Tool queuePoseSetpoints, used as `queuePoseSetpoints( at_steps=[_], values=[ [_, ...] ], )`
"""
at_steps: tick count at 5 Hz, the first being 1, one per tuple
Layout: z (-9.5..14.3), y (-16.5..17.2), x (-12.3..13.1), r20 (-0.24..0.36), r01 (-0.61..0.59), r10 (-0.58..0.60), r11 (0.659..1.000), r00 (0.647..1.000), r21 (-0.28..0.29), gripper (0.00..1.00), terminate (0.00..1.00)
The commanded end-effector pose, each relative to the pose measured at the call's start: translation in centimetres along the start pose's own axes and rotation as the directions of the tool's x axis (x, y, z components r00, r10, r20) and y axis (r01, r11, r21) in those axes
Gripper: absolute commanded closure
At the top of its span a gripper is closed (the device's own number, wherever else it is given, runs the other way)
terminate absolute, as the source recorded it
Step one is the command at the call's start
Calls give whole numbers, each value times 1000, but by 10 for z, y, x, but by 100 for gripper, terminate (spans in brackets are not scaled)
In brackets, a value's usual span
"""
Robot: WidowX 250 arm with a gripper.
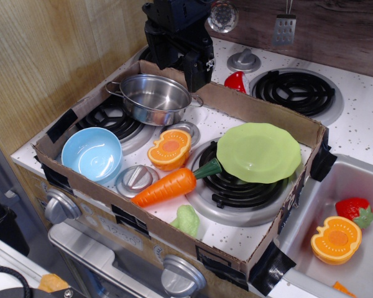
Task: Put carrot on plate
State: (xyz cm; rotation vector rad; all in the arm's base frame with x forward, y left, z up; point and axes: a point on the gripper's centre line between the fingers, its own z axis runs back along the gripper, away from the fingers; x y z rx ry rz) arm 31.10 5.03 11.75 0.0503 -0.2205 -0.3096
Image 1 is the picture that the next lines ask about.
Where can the orange toy pumpkin half in sink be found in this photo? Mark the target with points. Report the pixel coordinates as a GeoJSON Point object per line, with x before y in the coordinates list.
{"type": "Point", "coordinates": [336, 241]}

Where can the silver oven door handle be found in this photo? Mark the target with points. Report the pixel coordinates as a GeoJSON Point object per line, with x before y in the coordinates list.
{"type": "Point", "coordinates": [97, 261]}

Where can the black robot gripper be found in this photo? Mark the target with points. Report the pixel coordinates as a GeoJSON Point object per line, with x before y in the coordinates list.
{"type": "Point", "coordinates": [177, 37]}

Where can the stainless steel pot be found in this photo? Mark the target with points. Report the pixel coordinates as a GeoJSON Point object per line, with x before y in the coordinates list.
{"type": "Point", "coordinates": [153, 99]}

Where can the black rear right burner coil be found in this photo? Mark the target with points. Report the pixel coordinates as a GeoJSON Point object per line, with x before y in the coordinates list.
{"type": "Point", "coordinates": [305, 93]}

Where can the black front right burner coil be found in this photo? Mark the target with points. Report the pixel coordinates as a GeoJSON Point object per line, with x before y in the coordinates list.
{"type": "Point", "coordinates": [229, 191]}

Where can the red toy pepper slice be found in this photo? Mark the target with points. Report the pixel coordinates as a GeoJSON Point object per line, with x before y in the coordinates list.
{"type": "Point", "coordinates": [238, 81]}

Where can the metal sink basin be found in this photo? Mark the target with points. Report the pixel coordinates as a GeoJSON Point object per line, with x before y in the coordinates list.
{"type": "Point", "coordinates": [347, 178]}

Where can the silver oven knob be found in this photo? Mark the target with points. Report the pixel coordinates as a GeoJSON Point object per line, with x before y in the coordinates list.
{"type": "Point", "coordinates": [60, 207]}
{"type": "Point", "coordinates": [180, 278]}

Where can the silver stove knob middle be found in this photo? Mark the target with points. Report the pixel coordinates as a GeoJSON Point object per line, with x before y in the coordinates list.
{"type": "Point", "coordinates": [188, 127]}

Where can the silver oven knob right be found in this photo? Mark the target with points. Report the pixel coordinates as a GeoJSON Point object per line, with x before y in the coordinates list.
{"type": "Point", "coordinates": [180, 278]}

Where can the silver oven knob left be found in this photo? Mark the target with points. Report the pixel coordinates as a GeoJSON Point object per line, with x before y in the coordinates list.
{"type": "Point", "coordinates": [60, 207]}

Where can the hanging metal strainer ladle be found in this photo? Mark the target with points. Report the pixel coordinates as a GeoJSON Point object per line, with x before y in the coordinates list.
{"type": "Point", "coordinates": [224, 16]}

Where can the silver stove knob front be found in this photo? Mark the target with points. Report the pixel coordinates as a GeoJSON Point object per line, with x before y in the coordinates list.
{"type": "Point", "coordinates": [135, 179]}

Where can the light green plastic plate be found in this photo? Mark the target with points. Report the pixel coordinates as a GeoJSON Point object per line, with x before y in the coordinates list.
{"type": "Point", "coordinates": [259, 153]}

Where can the silver stove knob rear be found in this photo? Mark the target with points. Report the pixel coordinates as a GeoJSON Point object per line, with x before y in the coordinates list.
{"type": "Point", "coordinates": [244, 61]}

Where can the green toy vegetable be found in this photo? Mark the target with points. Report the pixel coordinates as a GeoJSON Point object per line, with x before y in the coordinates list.
{"type": "Point", "coordinates": [187, 221]}

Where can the black front left burner coil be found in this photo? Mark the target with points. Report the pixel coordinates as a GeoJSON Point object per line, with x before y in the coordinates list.
{"type": "Point", "coordinates": [111, 116]}

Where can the light blue plastic bowl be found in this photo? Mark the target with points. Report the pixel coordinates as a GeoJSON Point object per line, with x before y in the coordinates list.
{"type": "Point", "coordinates": [95, 153]}

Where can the hanging metal spatula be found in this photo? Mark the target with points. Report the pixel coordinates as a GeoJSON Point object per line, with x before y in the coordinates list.
{"type": "Point", "coordinates": [284, 28]}

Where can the brown cardboard fence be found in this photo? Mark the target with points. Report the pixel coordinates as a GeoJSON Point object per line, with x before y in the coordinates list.
{"type": "Point", "coordinates": [265, 264]}

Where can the red toy strawberry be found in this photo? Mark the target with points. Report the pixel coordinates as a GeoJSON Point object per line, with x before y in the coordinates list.
{"type": "Point", "coordinates": [357, 210]}

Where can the orange plastic toy carrot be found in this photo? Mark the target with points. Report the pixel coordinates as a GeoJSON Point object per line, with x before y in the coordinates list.
{"type": "Point", "coordinates": [177, 183]}

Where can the orange toy piece in sink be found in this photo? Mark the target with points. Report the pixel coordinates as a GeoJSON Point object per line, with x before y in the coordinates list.
{"type": "Point", "coordinates": [338, 286]}

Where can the silver stove knob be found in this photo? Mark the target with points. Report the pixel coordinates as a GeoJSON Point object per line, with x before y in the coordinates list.
{"type": "Point", "coordinates": [188, 127]}
{"type": "Point", "coordinates": [135, 179]}
{"type": "Point", "coordinates": [244, 61]}

